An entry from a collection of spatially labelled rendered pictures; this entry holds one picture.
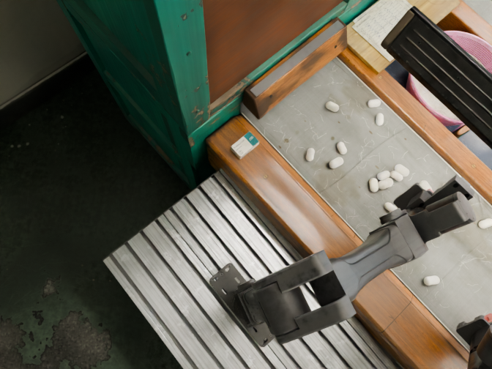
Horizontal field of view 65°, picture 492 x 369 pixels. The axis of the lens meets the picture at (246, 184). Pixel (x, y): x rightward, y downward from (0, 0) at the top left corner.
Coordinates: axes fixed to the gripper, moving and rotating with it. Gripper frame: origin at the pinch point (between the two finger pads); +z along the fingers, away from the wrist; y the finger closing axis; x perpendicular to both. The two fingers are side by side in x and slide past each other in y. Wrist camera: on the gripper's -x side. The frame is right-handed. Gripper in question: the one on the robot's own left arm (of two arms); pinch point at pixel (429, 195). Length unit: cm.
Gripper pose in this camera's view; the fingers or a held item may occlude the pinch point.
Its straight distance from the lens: 95.4
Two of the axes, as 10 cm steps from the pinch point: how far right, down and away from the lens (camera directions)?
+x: -5.2, 6.1, 6.0
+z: 5.3, -3.2, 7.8
